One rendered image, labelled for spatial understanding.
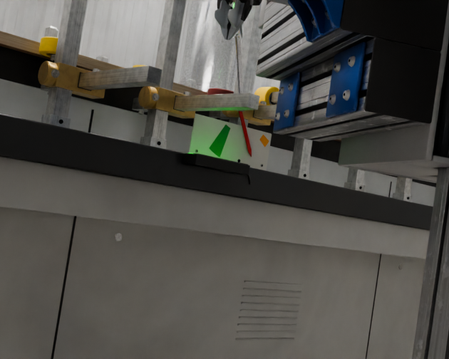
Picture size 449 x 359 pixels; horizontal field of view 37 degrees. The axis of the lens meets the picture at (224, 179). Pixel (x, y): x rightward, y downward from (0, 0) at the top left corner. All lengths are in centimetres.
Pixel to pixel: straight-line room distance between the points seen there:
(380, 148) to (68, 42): 75
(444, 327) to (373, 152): 26
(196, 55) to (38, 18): 415
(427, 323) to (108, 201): 84
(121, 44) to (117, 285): 856
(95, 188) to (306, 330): 107
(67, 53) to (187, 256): 74
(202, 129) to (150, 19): 903
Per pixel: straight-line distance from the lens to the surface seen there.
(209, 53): 581
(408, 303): 278
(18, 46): 164
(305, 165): 191
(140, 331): 190
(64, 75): 146
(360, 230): 215
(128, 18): 1038
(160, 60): 161
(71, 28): 148
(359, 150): 103
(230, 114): 173
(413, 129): 90
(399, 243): 232
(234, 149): 172
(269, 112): 172
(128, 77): 131
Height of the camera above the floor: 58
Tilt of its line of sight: 3 degrees up
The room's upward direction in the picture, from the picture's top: 9 degrees clockwise
